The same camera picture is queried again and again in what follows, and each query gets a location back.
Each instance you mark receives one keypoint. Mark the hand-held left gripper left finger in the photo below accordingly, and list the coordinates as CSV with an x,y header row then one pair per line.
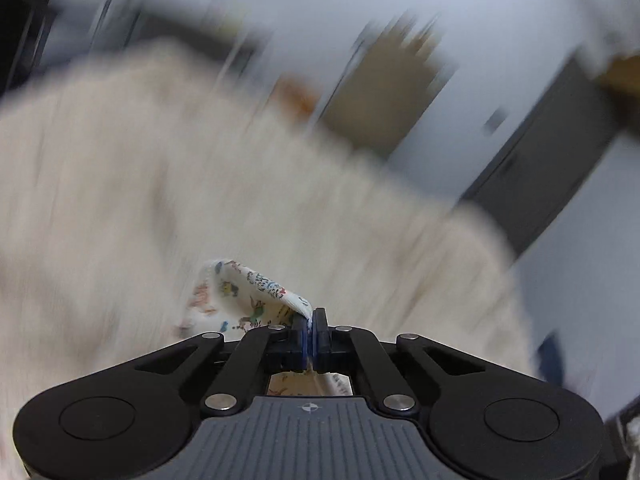
x,y
303,347

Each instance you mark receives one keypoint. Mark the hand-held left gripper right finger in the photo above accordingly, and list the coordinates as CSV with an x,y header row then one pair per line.
x,y
320,347

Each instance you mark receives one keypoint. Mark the cartoon print cream pants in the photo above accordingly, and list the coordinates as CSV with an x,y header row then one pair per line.
x,y
250,300

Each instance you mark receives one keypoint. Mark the fluffy cream blanket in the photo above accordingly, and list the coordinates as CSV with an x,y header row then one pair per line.
x,y
150,185

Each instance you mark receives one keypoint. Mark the blue bag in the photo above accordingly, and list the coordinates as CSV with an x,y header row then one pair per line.
x,y
551,360

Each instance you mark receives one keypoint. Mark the orange box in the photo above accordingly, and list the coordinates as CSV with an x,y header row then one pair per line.
x,y
297,94

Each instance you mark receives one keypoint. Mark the beige two-door fridge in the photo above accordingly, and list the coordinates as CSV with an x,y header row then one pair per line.
x,y
385,95

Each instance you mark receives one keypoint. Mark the grey door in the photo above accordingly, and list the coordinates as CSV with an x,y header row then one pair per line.
x,y
550,160

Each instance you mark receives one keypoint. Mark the black curtain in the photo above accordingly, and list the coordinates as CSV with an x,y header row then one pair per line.
x,y
25,25

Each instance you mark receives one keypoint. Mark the dark wall switch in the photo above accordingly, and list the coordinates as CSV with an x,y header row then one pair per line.
x,y
495,121

